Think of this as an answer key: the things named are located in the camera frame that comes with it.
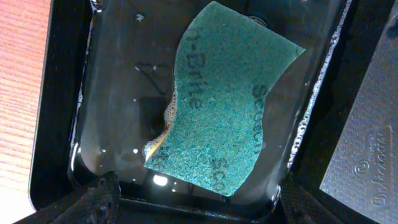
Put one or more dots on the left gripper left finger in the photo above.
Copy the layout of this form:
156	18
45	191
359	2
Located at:
94	203

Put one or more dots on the green yellow sponge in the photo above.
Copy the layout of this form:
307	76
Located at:
225	66

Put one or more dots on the rectangular black tray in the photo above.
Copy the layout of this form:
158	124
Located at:
109	77

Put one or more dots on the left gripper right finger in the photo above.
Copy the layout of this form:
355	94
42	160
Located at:
346	168

